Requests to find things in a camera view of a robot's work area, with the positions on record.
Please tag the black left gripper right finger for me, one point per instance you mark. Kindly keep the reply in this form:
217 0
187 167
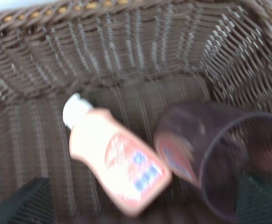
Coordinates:
254 200

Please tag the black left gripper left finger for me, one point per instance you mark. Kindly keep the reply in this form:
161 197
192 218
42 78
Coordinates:
31 204

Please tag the purple translucent plastic cup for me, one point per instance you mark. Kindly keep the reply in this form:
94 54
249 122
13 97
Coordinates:
209 145

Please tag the pink small bottle white cap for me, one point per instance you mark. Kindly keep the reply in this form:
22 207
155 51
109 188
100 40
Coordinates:
129 171

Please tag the dark brown wicker basket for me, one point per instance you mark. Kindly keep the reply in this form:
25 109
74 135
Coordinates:
133 58

